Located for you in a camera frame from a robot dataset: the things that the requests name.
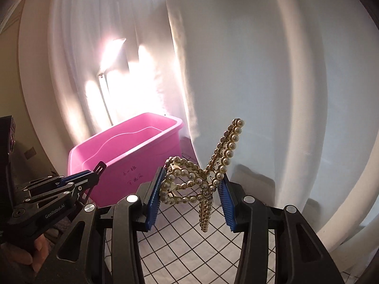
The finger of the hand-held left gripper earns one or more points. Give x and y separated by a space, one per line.
83 189
59 180

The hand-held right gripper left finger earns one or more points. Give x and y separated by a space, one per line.
155 201

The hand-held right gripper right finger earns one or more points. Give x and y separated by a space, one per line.
226 207

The pink plastic bin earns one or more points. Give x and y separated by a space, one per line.
118 165

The pearl hair claw clip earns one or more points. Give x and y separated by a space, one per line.
228 153

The person's left hand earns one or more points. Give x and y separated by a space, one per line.
37 251

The white checked tablecloth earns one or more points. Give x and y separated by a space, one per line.
189 257

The white curtain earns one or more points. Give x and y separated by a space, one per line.
266 65

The beige wall socket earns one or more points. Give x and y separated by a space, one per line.
30 153

